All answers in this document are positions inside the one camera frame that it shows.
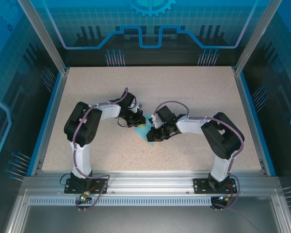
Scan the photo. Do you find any grey metal base sheet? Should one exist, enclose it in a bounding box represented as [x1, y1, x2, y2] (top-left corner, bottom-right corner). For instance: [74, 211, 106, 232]
[20, 205, 282, 233]

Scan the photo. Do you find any aluminium base beam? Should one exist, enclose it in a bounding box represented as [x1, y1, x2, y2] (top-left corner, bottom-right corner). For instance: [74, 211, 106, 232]
[22, 170, 282, 196]

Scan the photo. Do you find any slotted grey cable duct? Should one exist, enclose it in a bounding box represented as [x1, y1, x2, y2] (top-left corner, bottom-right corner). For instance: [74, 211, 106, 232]
[29, 197, 213, 206]

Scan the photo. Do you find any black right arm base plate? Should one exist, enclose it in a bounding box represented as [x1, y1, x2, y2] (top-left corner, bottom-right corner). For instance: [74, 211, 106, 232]
[193, 178, 239, 195]

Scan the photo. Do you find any aluminium and blue side rail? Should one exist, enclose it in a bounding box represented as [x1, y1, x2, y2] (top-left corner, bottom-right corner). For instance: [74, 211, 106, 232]
[234, 69, 277, 177]
[30, 67, 69, 177]

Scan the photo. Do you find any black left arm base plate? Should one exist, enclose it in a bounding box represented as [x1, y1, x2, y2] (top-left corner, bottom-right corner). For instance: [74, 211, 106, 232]
[64, 178, 109, 195]

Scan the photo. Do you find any aluminium frame post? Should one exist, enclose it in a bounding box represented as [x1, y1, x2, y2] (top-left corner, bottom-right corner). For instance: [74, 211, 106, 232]
[234, 0, 282, 75]
[16, 0, 70, 76]

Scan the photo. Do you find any aluminium lower frame rail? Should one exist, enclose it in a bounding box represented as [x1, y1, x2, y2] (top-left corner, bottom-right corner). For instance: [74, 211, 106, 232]
[271, 194, 291, 233]
[4, 189, 31, 233]

